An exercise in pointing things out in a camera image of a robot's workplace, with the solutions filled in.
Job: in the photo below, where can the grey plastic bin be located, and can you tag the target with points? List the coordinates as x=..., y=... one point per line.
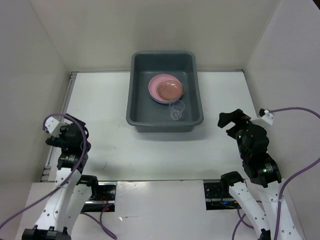
x=150, y=116

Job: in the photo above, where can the clear textured square dish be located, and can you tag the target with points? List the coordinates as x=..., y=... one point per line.
x=183, y=87

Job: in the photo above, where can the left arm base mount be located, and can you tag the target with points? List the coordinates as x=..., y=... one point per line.
x=105, y=195

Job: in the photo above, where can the peach square dish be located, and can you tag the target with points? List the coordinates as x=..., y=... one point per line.
x=170, y=89

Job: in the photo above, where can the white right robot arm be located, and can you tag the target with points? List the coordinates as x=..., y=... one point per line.
x=269, y=214

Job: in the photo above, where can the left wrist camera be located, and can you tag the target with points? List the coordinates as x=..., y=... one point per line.
x=52, y=126

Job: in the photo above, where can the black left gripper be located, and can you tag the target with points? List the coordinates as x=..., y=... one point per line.
x=59, y=141

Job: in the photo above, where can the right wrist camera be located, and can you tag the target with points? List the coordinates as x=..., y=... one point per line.
x=264, y=119

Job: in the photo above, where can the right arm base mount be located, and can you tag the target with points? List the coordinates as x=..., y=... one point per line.
x=216, y=198

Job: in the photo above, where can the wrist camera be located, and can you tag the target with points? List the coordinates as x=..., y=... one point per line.
x=264, y=119
x=52, y=126

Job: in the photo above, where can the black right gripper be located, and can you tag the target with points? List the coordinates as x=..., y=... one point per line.
x=236, y=115

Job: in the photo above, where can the pink plastic plate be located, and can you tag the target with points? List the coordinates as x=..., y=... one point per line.
x=153, y=84

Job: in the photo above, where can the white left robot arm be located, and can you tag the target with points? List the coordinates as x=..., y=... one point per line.
x=73, y=187

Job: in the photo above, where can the clear plastic cup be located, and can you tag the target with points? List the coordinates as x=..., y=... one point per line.
x=176, y=110

